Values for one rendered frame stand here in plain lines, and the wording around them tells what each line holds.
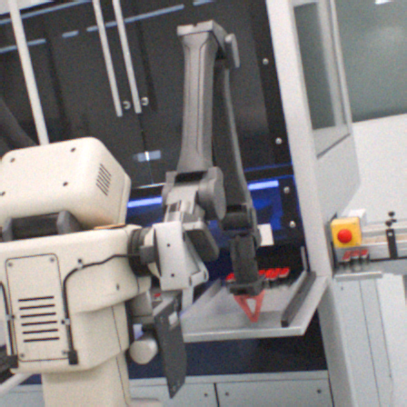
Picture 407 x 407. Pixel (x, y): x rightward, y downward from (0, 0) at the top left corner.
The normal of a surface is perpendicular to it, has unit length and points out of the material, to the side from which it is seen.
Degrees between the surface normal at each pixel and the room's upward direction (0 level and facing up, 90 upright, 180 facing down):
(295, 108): 90
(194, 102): 60
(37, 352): 82
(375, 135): 90
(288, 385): 90
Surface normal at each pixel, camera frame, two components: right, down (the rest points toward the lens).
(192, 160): -0.31, -0.34
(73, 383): -0.33, 0.05
